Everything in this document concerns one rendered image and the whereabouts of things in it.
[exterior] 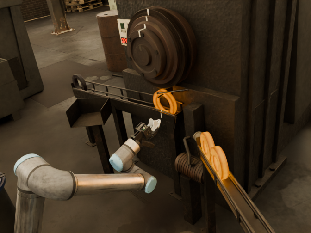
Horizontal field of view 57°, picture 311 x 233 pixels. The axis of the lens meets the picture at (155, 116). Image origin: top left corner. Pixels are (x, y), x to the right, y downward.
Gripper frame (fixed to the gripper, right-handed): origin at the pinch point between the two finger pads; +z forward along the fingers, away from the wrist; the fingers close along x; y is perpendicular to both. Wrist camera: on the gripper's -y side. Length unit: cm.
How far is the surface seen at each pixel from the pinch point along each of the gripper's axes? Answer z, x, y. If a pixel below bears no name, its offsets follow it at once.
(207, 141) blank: -1.8, -36.9, 3.5
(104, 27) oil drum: 148, 266, -50
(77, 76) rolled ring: 15, 119, -7
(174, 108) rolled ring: 16.7, 3.2, -5.1
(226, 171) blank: -12, -54, 3
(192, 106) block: 19.0, -11.0, -0.1
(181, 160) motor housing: -5.5, -14.6, -21.6
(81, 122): -19, 67, -11
